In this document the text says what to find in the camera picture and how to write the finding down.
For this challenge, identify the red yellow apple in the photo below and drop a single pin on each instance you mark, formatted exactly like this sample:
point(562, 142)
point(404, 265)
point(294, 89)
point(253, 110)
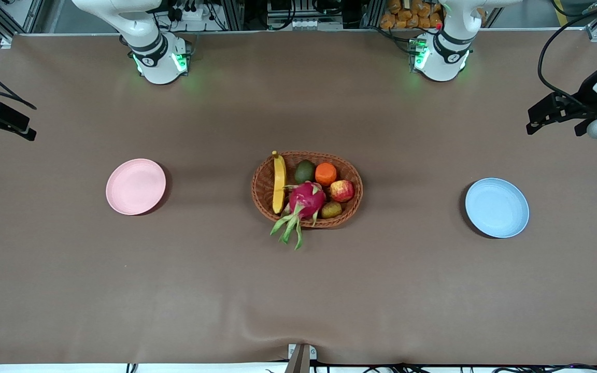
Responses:
point(342, 190)

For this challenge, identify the yellow banana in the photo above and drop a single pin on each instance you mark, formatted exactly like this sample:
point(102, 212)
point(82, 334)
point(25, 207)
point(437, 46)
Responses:
point(279, 181)

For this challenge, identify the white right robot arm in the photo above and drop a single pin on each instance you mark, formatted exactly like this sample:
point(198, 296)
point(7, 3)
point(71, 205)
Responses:
point(156, 57)

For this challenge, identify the blue round plate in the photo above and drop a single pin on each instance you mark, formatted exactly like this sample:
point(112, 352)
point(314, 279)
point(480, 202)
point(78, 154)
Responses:
point(497, 207)

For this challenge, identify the pink round plate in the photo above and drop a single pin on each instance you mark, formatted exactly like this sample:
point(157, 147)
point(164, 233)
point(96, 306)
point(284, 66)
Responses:
point(136, 186)

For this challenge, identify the pile of orange yellow objects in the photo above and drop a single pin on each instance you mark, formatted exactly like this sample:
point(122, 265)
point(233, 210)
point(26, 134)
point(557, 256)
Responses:
point(407, 15)

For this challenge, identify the brown wicker basket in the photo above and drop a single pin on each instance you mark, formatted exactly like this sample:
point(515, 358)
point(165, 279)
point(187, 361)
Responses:
point(350, 171)

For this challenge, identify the white power strip with plugs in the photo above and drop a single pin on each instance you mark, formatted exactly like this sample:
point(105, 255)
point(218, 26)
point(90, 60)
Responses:
point(189, 14)

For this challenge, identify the orange fruit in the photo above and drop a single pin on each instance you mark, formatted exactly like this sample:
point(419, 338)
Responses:
point(326, 174)

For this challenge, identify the small yellow green fruit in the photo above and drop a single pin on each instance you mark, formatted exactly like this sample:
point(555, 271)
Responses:
point(331, 210)

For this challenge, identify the dark green avocado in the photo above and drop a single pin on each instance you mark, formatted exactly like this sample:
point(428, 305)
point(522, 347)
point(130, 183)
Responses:
point(304, 171)

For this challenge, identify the pink dragon fruit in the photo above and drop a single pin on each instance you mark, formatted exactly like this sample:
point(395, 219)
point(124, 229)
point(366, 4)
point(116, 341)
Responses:
point(307, 199)

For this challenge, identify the grey electronics box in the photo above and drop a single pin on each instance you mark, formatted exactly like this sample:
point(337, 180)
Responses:
point(303, 20)

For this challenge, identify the brown table cloth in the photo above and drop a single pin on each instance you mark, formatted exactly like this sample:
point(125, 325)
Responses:
point(298, 290)

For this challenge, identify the grey table edge camera mount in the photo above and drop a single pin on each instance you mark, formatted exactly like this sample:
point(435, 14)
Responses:
point(301, 357)

